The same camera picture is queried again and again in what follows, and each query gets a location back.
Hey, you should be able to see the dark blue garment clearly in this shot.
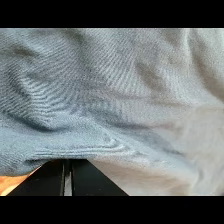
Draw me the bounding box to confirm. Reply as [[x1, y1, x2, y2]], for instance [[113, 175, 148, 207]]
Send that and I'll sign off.
[[0, 27, 224, 197]]

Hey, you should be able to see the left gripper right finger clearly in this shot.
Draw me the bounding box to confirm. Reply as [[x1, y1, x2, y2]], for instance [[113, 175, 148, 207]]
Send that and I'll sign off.
[[71, 159, 129, 197]]

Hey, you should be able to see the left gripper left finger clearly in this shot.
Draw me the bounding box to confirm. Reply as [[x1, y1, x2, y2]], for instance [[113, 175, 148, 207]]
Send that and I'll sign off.
[[7, 159, 65, 197]]

